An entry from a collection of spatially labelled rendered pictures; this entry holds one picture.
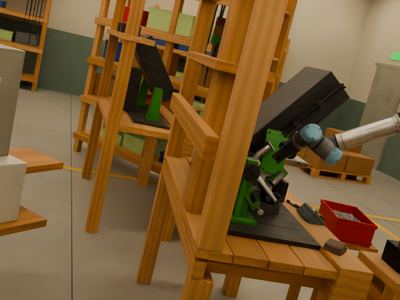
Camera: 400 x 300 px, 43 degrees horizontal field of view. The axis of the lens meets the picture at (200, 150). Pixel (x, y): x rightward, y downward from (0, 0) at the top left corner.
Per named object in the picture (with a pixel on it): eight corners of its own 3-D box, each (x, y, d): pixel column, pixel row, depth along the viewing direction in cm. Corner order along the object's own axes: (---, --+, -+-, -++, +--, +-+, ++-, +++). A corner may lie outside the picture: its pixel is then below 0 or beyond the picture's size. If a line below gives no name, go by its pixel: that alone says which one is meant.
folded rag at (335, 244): (328, 243, 216) (330, 237, 215) (346, 250, 212) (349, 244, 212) (321, 249, 207) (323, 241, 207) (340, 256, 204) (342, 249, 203)
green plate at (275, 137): (276, 175, 253) (283, 134, 255) (282, 175, 245) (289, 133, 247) (254, 171, 251) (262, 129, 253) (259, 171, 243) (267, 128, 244)
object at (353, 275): (261, 190, 341) (267, 169, 338) (363, 308, 197) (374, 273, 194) (241, 186, 339) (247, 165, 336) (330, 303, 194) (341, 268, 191)
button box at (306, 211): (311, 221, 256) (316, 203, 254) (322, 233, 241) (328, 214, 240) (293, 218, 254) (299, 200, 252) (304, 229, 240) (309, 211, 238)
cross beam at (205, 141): (177, 108, 310) (180, 93, 308) (213, 161, 185) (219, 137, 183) (169, 106, 309) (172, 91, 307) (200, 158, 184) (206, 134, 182)
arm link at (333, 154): (342, 150, 213) (322, 133, 213) (344, 155, 202) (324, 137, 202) (329, 163, 215) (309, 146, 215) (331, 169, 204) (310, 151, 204)
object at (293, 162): (296, 161, 277) (298, 156, 276) (307, 169, 261) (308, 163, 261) (228, 147, 269) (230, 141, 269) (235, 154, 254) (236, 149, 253)
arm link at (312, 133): (316, 146, 200) (300, 132, 201) (306, 152, 211) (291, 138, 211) (328, 132, 203) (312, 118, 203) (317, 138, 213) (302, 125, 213)
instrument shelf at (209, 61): (228, 67, 289) (230, 60, 288) (274, 83, 202) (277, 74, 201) (186, 57, 284) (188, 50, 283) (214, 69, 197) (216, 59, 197)
